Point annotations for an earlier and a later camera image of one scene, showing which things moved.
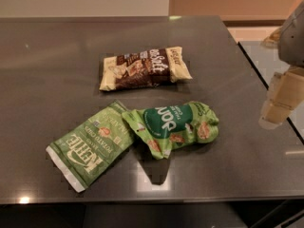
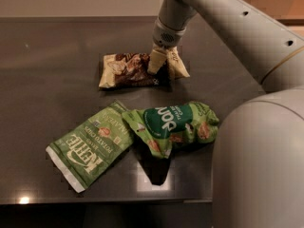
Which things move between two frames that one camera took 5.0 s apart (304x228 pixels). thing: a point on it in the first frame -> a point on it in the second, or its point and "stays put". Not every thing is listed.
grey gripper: [293, 42] -> [166, 36]
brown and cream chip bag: [143, 68] stays put
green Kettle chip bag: [88, 149] stays put
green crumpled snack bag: [165, 127] stays put
